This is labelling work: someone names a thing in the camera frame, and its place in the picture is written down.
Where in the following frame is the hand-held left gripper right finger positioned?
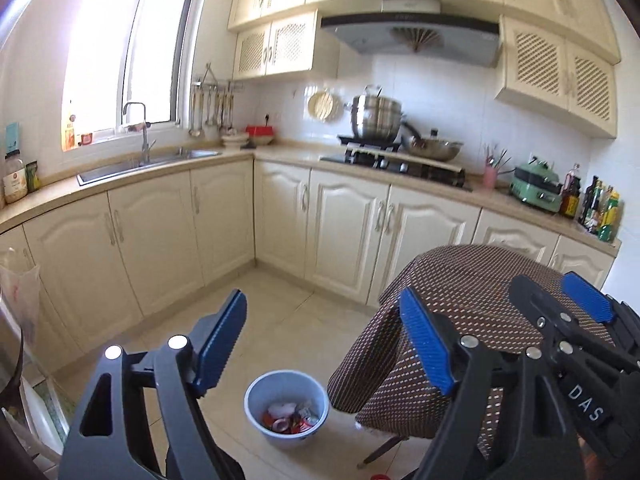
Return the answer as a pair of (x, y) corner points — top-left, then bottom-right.
(398, 286), (586, 480)

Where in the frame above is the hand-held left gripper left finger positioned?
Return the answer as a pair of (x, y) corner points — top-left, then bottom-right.
(59, 288), (248, 480)

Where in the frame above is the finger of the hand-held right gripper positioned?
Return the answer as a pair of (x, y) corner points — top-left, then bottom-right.
(509, 275), (626, 461)
(561, 271), (640, 356)

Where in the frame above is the light blue plastic bin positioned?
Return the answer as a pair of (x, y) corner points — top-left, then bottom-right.
(244, 370), (331, 450)

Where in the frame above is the brown dotted tablecloth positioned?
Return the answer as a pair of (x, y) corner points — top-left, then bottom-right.
(327, 244), (621, 461)

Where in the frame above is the green yellow bottle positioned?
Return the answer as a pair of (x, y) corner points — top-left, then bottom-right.
(598, 191), (621, 242)

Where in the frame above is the large cooking oil bottle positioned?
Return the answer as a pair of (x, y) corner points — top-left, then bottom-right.
(560, 165), (583, 220)

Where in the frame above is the wooden table leg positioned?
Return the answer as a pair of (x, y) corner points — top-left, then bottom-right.
(359, 435), (408, 469)

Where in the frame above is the green electric cooker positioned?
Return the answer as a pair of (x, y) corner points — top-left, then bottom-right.
(510, 159), (563, 212)

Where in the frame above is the black gas stove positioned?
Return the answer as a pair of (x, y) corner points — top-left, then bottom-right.
(320, 152), (473, 192)

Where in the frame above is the wooden board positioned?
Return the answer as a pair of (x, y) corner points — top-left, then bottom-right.
(345, 146), (466, 174)

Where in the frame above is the green patterned mat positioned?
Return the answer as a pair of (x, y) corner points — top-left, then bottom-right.
(30, 375), (71, 446)

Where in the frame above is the steel wok with lid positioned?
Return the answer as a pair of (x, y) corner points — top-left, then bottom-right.
(400, 121), (465, 162)

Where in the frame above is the steel sink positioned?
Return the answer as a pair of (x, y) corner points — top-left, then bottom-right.
(76, 147), (222, 187)

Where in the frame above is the black induction cooker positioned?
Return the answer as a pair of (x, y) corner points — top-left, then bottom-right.
(337, 134), (403, 151)

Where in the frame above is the clear hanging plastic bag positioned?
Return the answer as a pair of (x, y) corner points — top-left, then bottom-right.
(0, 247), (41, 346)

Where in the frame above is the large cream lattice cabinet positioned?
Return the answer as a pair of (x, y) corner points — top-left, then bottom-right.
(495, 15), (618, 138)

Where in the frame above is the row of hanging utensils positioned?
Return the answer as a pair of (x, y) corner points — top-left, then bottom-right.
(189, 85), (238, 138)

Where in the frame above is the steel steamer pot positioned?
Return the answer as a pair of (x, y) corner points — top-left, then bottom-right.
(345, 85), (405, 142)

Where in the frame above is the cream round perforated tray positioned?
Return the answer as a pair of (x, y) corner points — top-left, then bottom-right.
(307, 87), (337, 121)

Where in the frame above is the glass jar with label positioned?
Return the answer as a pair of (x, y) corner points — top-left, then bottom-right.
(2, 150), (28, 204)

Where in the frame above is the small cream lattice cabinet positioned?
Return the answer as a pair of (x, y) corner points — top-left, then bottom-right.
(232, 9), (341, 81)

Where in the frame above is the sliding window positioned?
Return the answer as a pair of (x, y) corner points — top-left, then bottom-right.
(60, 0), (198, 136)

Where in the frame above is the grey range hood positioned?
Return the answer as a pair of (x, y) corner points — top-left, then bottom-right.
(320, 0), (502, 68)

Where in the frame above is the metal wall utensil rack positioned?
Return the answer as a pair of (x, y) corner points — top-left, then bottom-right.
(192, 62), (246, 92)

